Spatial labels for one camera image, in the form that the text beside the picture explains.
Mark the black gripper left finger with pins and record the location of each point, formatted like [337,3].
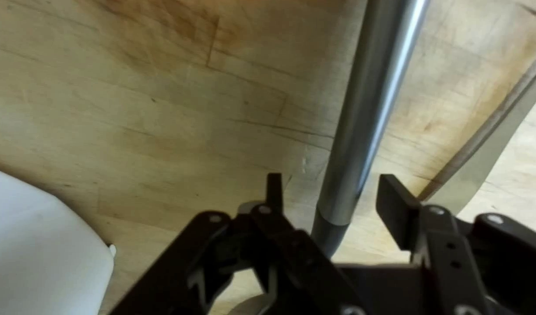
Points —
[286,255]

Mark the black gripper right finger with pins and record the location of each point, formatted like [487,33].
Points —
[449,255]

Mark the white bucket green rim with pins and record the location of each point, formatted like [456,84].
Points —
[41,250]

